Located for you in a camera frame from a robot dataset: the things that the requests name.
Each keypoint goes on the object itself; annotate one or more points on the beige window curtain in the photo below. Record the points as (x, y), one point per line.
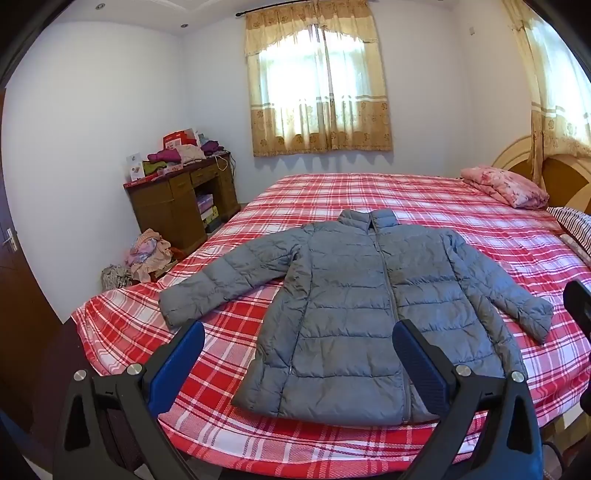
(318, 124)

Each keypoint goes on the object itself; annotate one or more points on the magenta cloth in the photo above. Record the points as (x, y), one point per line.
(161, 156)

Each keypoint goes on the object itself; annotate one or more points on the pale pink folded clothes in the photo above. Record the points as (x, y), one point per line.
(189, 153)

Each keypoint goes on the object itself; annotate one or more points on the red cardboard box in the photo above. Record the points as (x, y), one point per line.
(178, 137)

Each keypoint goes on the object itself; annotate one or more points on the bed with red plaid sheet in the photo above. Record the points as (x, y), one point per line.
(461, 207)

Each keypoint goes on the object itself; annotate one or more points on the beige floral side curtain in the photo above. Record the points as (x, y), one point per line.
(549, 115)

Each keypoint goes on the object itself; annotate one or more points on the purple folded clothes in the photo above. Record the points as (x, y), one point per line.
(212, 146)

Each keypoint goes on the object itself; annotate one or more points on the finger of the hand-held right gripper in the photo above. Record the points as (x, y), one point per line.
(579, 304)

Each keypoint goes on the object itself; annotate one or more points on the brown wooden door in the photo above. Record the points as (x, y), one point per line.
(23, 314)

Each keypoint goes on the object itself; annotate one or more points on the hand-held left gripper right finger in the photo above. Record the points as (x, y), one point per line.
(420, 364)

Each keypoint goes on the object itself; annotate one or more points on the pink floral folded blanket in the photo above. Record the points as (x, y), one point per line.
(503, 184)

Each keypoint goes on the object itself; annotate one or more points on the grey patterned cloth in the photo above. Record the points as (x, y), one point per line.
(115, 277)

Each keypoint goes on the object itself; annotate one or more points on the wooden arched headboard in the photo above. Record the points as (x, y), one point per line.
(561, 175)

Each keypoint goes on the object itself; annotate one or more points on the black curtain rod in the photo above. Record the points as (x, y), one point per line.
(263, 9)

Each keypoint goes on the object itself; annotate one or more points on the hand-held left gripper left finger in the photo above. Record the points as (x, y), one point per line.
(178, 364)

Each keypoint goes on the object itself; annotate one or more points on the brown wooden desk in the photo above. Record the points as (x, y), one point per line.
(157, 207)

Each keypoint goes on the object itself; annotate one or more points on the striped pillow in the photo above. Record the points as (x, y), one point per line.
(575, 226)

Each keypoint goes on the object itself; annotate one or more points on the pile of pink clothes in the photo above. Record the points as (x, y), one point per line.
(147, 256)

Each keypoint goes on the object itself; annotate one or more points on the stack of colourful boxes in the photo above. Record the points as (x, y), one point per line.
(207, 212)

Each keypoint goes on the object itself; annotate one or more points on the white printed box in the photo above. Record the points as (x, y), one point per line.
(135, 167)

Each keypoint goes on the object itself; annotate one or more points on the green cloth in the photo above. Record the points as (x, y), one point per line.
(154, 168)

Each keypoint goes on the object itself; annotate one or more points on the grey puffer jacket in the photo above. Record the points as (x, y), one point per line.
(341, 314)

